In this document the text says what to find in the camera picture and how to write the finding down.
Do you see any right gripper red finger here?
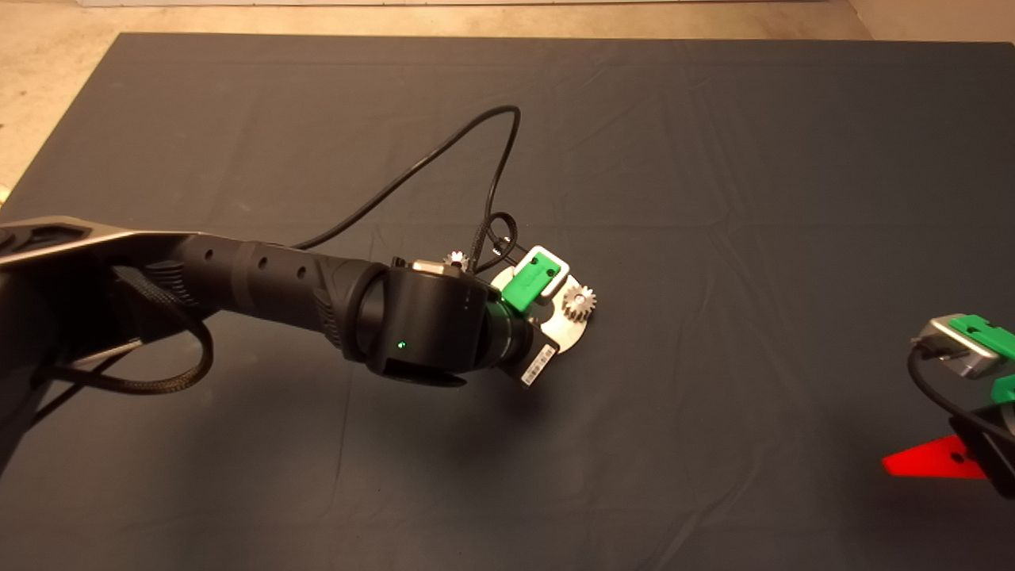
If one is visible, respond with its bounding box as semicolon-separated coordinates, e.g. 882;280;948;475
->
882;435;988;480

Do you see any black camera cable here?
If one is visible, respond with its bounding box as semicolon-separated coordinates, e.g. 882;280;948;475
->
906;347;1015;445
293;105;522;274

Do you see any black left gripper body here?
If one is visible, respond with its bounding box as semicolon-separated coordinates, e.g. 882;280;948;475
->
482;305;558;389

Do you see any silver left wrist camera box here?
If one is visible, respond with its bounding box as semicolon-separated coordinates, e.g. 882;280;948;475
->
525;245;573;298

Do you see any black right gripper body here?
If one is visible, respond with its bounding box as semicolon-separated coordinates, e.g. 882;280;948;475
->
949;404;1015;500

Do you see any green right camera mount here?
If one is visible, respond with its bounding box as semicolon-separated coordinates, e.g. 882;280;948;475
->
949;315;1015;405

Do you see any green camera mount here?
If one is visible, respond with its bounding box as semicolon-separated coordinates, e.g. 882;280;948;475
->
949;315;1015;405
502;252;561;313

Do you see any round metal carrier plate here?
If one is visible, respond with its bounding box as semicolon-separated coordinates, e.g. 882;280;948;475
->
490;266;589;359

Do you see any black left camera cable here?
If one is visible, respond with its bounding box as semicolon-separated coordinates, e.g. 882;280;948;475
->
293;105;522;274

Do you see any braided left arm cable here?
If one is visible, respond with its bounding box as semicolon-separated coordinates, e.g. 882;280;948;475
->
48;266;215;396

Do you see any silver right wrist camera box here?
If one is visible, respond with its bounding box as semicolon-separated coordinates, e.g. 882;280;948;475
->
910;316;1002;380

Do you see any dark grey table cloth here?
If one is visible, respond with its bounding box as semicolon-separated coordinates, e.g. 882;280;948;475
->
0;32;1015;571

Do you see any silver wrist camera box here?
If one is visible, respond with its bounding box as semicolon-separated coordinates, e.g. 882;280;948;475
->
910;316;1002;380
525;245;573;298

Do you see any black right camera cable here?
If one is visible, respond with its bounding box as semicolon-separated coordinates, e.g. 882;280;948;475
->
906;347;1015;445

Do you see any green left camera mount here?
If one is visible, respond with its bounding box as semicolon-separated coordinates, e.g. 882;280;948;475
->
502;252;561;313

